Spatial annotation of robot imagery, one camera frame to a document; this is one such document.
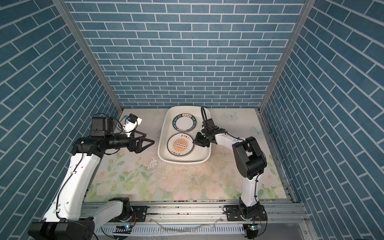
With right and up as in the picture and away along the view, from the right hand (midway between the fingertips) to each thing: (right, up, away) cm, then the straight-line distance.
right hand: (192, 140), depth 95 cm
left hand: (-19, +4, -27) cm, 33 cm away
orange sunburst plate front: (-8, -3, +2) cm, 9 cm away
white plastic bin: (+4, -9, 0) cm, 10 cm away
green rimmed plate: (-7, +11, +16) cm, 21 cm away
